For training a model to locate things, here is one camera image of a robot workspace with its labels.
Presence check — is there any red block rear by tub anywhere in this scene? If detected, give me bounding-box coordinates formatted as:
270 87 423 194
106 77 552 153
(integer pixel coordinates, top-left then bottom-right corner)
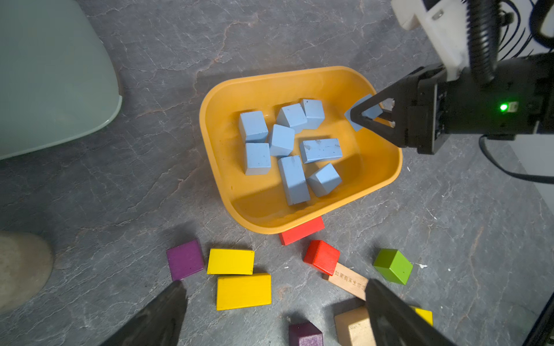
279 216 325 246

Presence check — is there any yellow long block front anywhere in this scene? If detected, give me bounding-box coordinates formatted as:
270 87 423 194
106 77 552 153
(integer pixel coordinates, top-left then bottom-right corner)
411 306 434 327

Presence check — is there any green cube block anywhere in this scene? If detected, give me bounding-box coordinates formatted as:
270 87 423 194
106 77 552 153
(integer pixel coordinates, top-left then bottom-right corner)
373 249 413 285

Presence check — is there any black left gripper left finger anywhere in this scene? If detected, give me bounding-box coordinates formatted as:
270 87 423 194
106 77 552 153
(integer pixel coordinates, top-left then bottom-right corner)
103 281 188 345

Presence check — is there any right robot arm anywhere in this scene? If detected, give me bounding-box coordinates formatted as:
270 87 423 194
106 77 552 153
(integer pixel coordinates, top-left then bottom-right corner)
350 53 553 155

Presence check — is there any wooden block slanted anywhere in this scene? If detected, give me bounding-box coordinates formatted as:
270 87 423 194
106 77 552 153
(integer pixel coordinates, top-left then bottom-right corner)
325 263 369 301

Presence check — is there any blue long block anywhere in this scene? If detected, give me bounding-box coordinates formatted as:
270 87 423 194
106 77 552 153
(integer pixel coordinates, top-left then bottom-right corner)
300 138 343 164

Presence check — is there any yellow plastic tub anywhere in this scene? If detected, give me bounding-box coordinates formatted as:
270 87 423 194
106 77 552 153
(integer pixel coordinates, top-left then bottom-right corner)
198 65 404 235

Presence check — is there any purple cube block upper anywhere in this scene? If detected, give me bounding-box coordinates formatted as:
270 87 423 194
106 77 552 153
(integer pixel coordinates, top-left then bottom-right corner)
166 239 204 281

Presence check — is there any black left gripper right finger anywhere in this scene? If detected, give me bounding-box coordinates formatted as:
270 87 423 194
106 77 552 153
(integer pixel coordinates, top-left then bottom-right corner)
365 279 453 345

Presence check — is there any blue block pair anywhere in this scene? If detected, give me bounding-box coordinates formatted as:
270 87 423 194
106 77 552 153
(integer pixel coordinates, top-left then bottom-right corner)
268 124 296 157
239 111 268 143

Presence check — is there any purple cube block centre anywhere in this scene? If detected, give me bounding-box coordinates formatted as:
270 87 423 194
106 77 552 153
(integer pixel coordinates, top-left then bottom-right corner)
289 321 323 346

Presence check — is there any red block by tub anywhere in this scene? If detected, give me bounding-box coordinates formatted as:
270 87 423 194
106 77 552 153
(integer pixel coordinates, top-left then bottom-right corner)
303 240 340 276
279 216 325 246

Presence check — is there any mint green toaster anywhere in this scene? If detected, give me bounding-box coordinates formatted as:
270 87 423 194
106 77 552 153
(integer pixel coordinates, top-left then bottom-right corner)
1 1 123 159

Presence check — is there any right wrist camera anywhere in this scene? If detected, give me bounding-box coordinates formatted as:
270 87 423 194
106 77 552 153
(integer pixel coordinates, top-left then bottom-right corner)
390 0 503 83

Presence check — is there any glass jar with rice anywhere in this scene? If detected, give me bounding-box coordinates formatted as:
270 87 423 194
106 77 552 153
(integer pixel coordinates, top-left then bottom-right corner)
1 231 54 314

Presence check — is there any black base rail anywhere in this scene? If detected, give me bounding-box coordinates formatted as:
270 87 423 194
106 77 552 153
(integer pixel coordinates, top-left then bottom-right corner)
523 294 554 346

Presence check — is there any yellow block near purple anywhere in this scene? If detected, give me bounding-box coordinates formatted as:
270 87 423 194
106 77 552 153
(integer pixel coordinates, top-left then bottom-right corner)
206 249 255 275

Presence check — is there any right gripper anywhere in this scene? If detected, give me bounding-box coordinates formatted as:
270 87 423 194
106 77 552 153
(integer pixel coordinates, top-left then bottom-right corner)
351 64 447 155

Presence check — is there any purple cube block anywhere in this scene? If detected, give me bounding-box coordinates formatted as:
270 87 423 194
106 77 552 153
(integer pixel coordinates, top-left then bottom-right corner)
289 321 323 346
166 239 204 281

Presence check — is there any blue block by yellow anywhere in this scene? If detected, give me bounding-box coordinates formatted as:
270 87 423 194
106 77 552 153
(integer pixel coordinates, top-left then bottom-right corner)
245 143 271 175

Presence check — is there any wooden block middle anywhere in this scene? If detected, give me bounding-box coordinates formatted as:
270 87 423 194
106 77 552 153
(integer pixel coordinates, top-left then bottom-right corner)
334 306 377 346

